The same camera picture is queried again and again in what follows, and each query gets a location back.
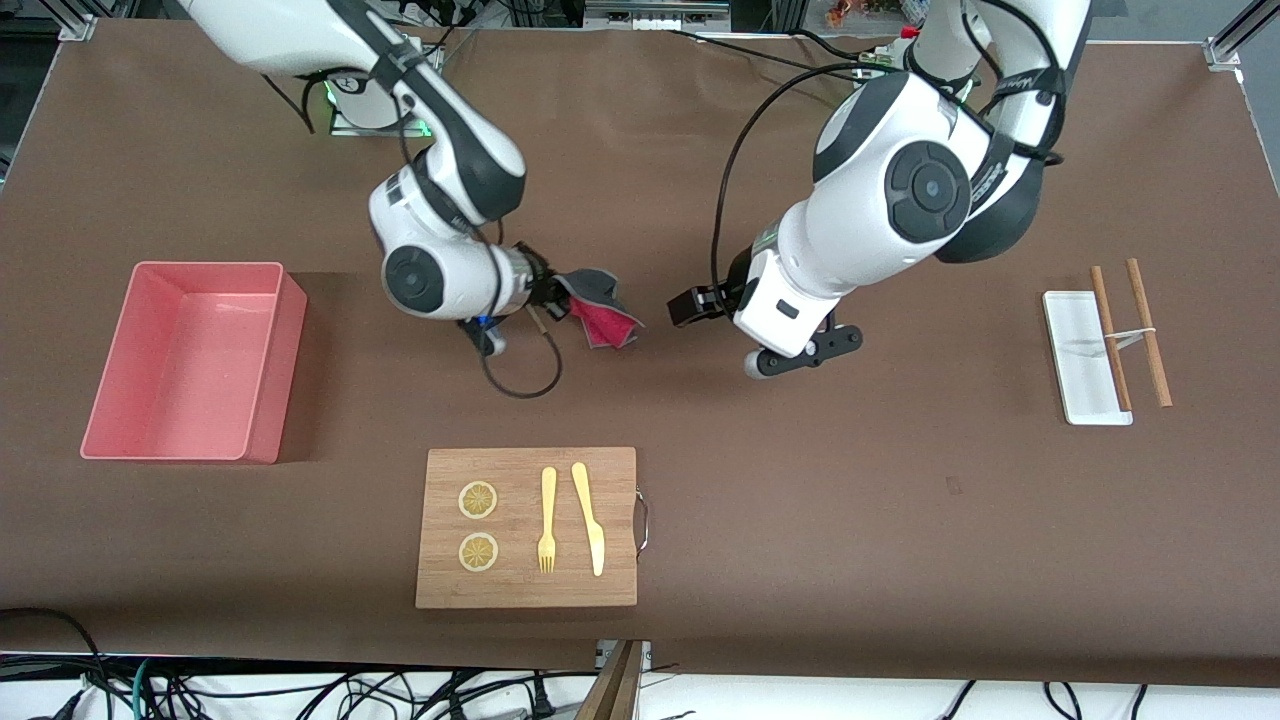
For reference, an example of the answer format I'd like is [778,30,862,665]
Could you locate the grey cloth with red underside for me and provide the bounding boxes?
[553,267,645,352]

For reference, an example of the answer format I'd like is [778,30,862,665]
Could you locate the yellow plastic fork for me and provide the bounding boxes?
[537,466,558,575]

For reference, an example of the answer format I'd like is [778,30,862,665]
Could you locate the yellow plastic knife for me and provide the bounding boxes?
[571,461,606,578]

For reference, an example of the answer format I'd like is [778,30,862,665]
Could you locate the white rectangular tray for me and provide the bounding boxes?
[1042,290,1135,427]

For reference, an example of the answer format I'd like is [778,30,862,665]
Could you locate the grey metal device box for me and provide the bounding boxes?
[583,0,733,31]

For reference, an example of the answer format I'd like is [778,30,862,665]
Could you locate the orange plastic item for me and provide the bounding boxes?
[825,0,901,26]

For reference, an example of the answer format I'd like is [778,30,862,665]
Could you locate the pink plastic bin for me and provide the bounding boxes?
[80,261,309,465]

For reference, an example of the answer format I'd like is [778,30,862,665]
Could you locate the long black table cable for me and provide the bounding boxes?
[655,27,861,76]

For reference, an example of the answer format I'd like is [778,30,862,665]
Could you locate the wooden cutting board with handle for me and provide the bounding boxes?
[415,447,651,610]

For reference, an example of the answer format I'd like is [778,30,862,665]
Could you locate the thick black cable loop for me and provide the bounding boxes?
[0,606,109,701]

